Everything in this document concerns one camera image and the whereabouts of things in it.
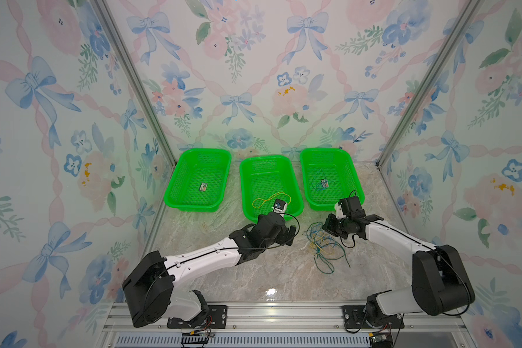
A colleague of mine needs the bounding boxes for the coloured cable pile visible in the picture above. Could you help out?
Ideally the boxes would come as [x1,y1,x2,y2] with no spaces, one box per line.
[304,221,352,276]

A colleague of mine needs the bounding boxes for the yellow cable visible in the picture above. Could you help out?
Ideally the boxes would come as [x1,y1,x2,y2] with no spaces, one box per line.
[251,191,292,210]

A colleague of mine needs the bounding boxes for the blue cable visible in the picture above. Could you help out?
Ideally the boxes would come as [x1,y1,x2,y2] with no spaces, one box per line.
[310,167,329,192]

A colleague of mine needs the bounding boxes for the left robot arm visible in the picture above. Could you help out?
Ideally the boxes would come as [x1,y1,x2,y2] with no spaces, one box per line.
[122,213,300,328]

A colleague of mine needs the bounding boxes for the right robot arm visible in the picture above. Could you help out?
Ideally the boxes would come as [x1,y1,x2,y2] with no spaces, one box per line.
[322,214,476,327]

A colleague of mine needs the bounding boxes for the right green plastic basket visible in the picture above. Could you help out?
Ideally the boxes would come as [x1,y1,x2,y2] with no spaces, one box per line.
[300,148,365,212]

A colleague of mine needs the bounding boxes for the green plastic basket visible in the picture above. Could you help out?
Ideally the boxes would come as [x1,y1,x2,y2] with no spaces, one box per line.
[239,155,305,222]
[164,149,232,213]
[300,148,365,212]

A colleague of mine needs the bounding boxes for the middle green plastic basket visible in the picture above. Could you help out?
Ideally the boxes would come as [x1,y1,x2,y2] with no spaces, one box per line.
[239,155,305,222]

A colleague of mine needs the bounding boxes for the left green plastic basket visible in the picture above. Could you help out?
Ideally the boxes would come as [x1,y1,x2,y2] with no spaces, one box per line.
[164,149,232,213]

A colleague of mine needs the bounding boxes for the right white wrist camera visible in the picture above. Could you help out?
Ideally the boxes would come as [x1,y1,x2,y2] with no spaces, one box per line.
[335,196,367,222]

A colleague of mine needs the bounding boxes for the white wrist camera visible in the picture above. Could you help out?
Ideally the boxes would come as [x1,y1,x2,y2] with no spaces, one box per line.
[335,196,367,222]
[273,199,288,216]

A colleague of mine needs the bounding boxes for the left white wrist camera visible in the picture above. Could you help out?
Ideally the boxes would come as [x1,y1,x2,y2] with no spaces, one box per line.
[273,199,288,216]

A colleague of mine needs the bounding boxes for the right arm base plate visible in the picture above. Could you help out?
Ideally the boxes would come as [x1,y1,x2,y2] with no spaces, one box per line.
[341,305,405,331]

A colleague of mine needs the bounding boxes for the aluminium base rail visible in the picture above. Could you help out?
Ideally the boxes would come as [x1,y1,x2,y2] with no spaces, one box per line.
[96,301,475,347]

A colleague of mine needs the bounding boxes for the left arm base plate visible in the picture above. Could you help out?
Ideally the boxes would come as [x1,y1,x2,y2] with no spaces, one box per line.
[167,304,229,329]

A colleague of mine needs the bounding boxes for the right aluminium corner post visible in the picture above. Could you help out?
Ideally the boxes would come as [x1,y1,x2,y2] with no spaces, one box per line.
[376,0,482,171]

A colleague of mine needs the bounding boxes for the aluminium corner post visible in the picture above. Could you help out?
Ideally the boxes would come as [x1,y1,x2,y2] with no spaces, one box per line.
[91,0,177,169]
[376,0,482,171]

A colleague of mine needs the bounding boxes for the left aluminium corner post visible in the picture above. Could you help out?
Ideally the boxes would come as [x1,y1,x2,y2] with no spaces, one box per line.
[91,0,177,169]

